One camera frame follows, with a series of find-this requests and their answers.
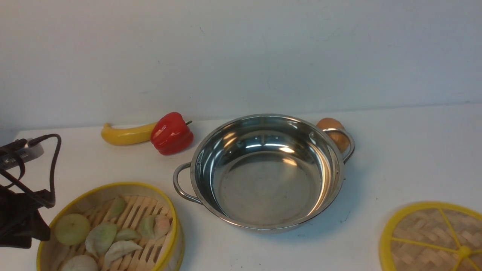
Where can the thin green dumpling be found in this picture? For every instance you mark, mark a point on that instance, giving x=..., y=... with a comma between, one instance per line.
x=117, y=208

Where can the yellow woven bamboo steamer lid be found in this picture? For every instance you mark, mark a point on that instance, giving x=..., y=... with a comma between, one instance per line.
x=432, y=236

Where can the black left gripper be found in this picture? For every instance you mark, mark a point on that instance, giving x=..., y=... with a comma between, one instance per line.
x=21, y=221

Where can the pink green dumpling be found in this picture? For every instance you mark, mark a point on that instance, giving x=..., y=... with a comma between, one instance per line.
x=154, y=226

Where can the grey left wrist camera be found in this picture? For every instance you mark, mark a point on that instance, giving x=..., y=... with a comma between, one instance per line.
x=23, y=148

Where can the round green bun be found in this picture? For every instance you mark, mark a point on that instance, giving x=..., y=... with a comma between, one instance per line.
x=72, y=229

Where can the small green dumpling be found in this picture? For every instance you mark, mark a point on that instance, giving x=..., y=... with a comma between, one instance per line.
x=127, y=234

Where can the white round bun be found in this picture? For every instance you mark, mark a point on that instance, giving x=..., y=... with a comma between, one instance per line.
x=80, y=263

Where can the white folded dumpling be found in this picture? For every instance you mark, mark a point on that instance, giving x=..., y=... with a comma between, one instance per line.
x=120, y=249

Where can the yellow banana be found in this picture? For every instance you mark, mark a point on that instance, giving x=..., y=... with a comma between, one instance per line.
x=126, y=136

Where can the red bell pepper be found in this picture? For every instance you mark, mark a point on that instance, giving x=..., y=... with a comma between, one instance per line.
x=171, y=134

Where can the stainless steel pot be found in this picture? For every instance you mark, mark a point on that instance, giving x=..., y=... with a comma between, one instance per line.
x=268, y=173

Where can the large green dumpling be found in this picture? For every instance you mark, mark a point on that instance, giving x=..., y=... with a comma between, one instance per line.
x=100, y=239

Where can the yellow rimmed bamboo steamer basket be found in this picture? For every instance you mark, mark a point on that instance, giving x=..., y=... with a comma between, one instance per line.
x=163, y=254

